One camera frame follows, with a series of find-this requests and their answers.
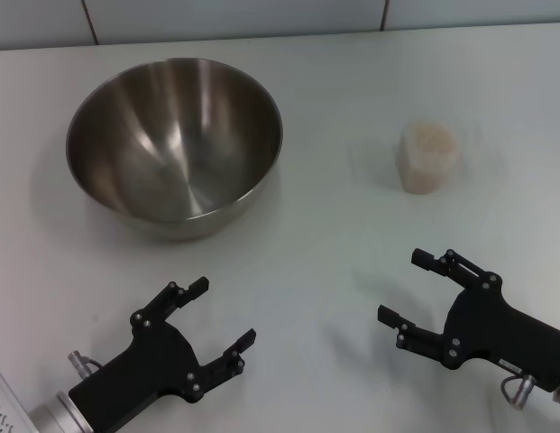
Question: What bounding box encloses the stainless steel mixing bowl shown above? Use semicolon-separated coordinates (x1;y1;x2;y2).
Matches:
65;57;284;243

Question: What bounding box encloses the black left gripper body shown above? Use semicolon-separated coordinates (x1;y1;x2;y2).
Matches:
68;319;205;433

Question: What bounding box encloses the right gripper cable plug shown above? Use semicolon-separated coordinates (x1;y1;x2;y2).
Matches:
500;373;540;408

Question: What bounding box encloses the left gripper cable plug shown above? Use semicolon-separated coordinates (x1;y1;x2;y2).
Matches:
66;350;105;381

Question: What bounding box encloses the white printed label plate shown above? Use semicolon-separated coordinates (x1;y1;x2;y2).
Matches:
0;358;35;433

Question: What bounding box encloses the gripper cable plug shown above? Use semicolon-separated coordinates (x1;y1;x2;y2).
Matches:
500;373;540;408
66;350;105;381

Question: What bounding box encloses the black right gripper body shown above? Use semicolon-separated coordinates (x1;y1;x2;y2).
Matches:
440;281;560;393

